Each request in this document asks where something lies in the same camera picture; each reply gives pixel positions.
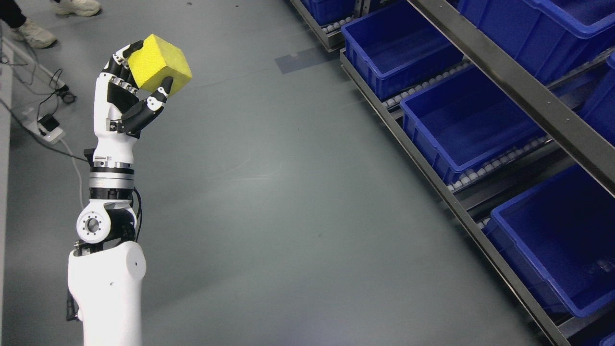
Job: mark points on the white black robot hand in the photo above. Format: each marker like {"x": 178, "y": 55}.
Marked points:
{"x": 119, "y": 115}

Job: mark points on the notched yellow foam block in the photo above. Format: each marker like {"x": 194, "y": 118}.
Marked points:
{"x": 156, "y": 60}

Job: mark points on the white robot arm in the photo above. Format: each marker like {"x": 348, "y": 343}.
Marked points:
{"x": 106, "y": 266}

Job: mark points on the white power strip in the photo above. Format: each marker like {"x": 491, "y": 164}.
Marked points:
{"x": 47, "y": 128}

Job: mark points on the white sneaker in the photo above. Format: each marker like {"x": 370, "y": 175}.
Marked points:
{"x": 80, "y": 8}
{"x": 34, "y": 35}

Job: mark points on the blue plastic bin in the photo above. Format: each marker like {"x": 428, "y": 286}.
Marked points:
{"x": 396, "y": 47}
{"x": 549, "y": 38}
{"x": 558, "y": 237}
{"x": 464, "y": 121}

